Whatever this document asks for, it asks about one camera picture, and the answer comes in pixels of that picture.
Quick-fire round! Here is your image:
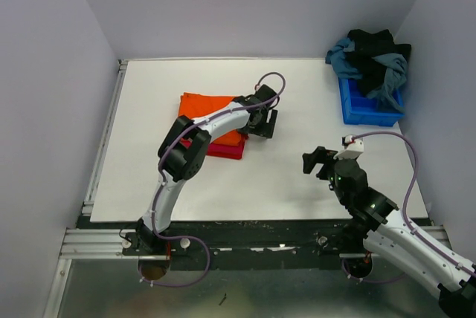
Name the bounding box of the pink t shirt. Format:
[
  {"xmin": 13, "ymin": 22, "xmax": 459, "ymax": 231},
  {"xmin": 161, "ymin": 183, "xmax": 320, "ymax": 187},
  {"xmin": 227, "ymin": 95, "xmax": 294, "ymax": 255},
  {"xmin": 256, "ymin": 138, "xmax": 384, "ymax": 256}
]
[{"xmin": 179, "ymin": 135, "xmax": 249, "ymax": 161}]

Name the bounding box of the orange t shirt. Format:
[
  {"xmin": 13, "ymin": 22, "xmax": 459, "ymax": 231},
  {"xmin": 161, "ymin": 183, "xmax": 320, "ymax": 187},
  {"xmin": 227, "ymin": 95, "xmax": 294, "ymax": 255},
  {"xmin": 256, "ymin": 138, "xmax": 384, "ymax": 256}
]
[{"xmin": 178, "ymin": 92, "xmax": 246, "ymax": 146}]

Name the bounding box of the grey blue t shirt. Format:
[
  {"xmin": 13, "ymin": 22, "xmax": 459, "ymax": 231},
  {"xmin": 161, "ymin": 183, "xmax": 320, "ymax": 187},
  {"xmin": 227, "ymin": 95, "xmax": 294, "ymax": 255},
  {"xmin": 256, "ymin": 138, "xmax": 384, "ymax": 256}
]
[{"xmin": 366, "ymin": 53, "xmax": 408, "ymax": 114}]

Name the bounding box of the black t shirt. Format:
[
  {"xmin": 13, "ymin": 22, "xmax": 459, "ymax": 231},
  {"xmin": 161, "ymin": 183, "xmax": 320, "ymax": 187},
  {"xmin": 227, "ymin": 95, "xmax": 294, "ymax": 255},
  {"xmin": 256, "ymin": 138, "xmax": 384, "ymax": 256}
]
[{"xmin": 346, "ymin": 29, "xmax": 412, "ymax": 97}]

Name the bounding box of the teal blue t shirt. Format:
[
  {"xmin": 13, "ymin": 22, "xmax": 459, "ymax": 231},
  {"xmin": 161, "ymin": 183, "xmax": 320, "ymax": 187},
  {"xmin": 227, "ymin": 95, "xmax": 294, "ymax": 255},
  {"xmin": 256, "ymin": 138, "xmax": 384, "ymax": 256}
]
[{"xmin": 325, "ymin": 37, "xmax": 362, "ymax": 80}]

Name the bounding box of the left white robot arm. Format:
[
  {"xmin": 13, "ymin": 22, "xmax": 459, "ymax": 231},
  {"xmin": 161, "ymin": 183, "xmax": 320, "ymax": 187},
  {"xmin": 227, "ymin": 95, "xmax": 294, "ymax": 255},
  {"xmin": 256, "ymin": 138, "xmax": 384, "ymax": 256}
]
[{"xmin": 135, "ymin": 84, "xmax": 281, "ymax": 255}]

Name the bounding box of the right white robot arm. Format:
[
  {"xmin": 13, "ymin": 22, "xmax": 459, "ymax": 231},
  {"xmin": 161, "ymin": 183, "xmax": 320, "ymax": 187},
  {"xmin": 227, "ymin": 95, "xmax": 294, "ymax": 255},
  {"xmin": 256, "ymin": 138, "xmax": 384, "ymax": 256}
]
[{"xmin": 302, "ymin": 146, "xmax": 475, "ymax": 317}]

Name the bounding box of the blue plastic bin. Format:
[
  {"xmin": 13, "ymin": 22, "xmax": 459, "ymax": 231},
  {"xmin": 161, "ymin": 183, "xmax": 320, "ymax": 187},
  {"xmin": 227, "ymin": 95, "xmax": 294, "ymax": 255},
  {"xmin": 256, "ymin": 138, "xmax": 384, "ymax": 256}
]
[{"xmin": 338, "ymin": 78, "xmax": 404, "ymax": 127}]

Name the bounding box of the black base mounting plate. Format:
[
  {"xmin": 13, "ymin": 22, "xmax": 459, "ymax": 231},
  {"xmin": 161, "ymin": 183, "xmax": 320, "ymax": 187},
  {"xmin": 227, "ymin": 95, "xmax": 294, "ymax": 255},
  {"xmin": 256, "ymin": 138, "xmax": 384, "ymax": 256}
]
[{"xmin": 76, "ymin": 219, "xmax": 376, "ymax": 274}]

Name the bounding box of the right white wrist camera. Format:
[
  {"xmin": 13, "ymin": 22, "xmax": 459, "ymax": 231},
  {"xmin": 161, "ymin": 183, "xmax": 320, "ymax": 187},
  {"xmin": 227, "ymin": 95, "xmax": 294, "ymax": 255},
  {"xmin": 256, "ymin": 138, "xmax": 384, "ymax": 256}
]
[{"xmin": 333, "ymin": 134, "xmax": 364, "ymax": 160}]

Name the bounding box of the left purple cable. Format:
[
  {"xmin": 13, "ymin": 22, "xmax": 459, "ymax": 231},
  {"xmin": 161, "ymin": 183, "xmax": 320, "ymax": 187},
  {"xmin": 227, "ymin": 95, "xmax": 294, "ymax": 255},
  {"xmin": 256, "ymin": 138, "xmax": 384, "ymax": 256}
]
[{"xmin": 138, "ymin": 71, "xmax": 287, "ymax": 289}]

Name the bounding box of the purple cable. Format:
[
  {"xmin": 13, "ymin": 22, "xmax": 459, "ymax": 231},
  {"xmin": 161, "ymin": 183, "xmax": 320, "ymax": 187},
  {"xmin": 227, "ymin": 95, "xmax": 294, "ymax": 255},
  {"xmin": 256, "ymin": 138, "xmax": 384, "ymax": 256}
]
[
  {"xmin": 138, "ymin": 71, "xmax": 287, "ymax": 289},
  {"xmin": 340, "ymin": 131, "xmax": 476, "ymax": 285}
]

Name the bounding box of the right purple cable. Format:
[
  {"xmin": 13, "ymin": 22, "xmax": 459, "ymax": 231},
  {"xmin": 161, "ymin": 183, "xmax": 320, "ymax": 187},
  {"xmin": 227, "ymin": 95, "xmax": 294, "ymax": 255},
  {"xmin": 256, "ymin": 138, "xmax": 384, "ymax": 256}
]
[{"xmin": 340, "ymin": 131, "xmax": 476, "ymax": 285}]

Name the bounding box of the aluminium frame rail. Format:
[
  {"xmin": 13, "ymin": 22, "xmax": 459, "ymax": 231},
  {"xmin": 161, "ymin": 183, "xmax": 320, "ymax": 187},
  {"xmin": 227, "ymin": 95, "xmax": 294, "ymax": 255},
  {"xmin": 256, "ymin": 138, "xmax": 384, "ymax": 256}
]
[{"xmin": 43, "ymin": 59, "xmax": 128, "ymax": 317}]

